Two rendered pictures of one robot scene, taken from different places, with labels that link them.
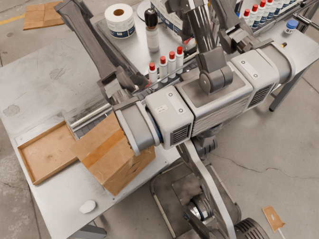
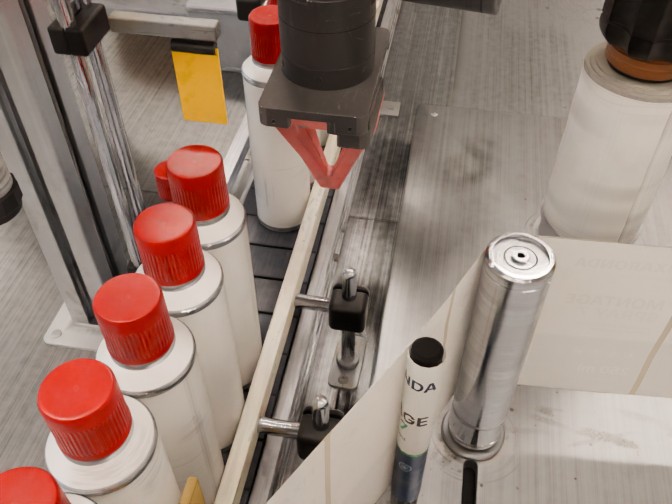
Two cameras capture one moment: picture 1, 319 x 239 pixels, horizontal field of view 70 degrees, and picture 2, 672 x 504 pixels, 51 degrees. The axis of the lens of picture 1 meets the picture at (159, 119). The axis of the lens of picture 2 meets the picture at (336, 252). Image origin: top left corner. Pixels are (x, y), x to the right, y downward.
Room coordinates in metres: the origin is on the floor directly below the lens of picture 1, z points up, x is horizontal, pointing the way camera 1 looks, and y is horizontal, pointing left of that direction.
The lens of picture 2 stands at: (1.37, -0.49, 1.34)
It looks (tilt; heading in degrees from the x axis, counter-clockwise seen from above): 46 degrees down; 131
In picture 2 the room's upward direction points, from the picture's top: straight up
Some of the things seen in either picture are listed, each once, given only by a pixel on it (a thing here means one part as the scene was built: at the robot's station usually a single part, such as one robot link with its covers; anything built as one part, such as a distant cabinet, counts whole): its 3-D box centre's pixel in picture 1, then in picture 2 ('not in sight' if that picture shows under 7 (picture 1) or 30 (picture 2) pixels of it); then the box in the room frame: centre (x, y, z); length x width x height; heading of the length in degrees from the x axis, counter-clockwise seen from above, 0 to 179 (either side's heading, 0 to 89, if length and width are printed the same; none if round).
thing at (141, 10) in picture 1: (156, 10); not in sight; (1.64, -0.05, 0.89); 0.31 x 0.31 x 0.01
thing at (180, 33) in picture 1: (186, 29); (327, 37); (1.11, -0.21, 1.13); 0.10 x 0.07 x 0.07; 121
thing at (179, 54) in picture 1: (179, 60); (278, 126); (1.01, -0.15, 0.98); 0.05 x 0.05 x 0.20
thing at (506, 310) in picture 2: not in sight; (493, 357); (1.27, -0.23, 0.97); 0.05 x 0.05 x 0.19
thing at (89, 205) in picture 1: (87, 206); not in sight; (0.20, 0.40, 0.85); 0.08 x 0.07 x 0.04; 81
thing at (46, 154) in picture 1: (50, 151); not in sight; (0.52, 0.64, 0.85); 0.30 x 0.26 x 0.04; 121
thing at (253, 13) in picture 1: (250, 18); not in sight; (1.33, -0.69, 0.98); 0.05 x 0.05 x 0.20
